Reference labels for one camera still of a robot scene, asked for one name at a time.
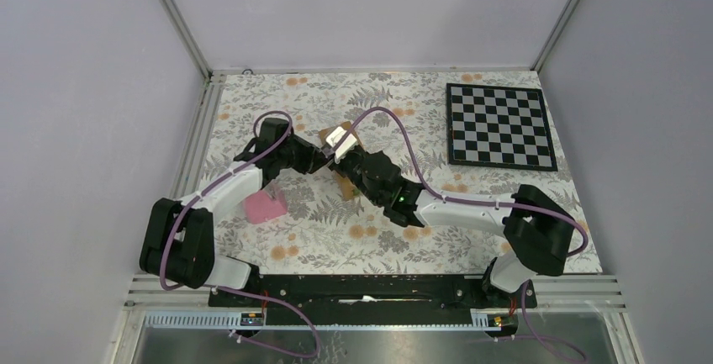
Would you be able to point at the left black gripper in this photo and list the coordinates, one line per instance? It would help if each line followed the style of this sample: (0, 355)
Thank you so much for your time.
(312, 157)

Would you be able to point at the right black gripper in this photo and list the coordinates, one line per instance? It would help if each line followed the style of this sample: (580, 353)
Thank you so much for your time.
(340, 163)

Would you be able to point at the brown cardboard express box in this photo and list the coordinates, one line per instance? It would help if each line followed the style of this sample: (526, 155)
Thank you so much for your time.
(347, 190)

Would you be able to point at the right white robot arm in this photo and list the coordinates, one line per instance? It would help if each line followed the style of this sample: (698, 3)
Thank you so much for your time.
(538, 231)

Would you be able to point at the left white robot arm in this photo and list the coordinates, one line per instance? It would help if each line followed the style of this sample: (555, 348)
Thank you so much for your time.
(179, 241)

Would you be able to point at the floral patterned table mat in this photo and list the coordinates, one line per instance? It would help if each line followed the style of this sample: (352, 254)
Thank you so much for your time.
(323, 233)

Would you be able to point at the pink plastic bag package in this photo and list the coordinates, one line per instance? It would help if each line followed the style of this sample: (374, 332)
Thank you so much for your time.
(265, 205)

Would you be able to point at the black white chessboard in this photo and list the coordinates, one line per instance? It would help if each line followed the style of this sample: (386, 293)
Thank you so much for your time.
(499, 127)

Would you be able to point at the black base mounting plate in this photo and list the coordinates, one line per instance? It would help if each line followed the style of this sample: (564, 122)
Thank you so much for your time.
(399, 299)

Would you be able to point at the grey slotted cable duct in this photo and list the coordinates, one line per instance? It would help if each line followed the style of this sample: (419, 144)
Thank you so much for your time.
(256, 321)

